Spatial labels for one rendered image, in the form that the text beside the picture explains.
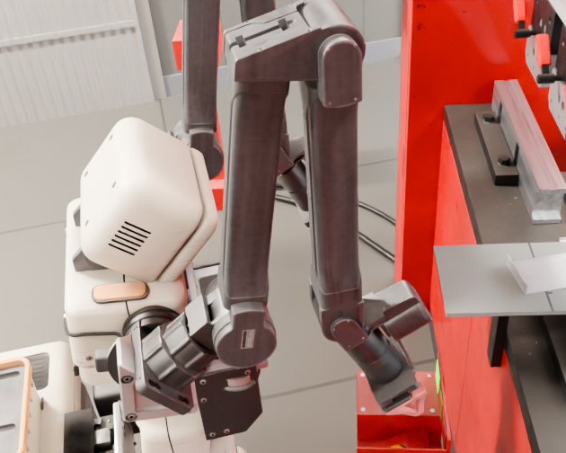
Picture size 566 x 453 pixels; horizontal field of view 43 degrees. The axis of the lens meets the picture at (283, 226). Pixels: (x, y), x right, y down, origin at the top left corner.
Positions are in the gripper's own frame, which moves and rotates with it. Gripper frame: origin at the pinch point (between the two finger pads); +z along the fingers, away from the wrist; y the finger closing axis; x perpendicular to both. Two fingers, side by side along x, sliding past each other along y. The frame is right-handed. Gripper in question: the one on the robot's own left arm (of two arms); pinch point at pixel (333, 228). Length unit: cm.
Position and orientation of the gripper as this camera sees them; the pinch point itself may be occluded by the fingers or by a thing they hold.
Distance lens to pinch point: 144.6
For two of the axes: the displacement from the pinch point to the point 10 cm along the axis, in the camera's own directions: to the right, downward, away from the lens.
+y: -2.2, -5.9, 7.7
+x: -8.4, 5.2, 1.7
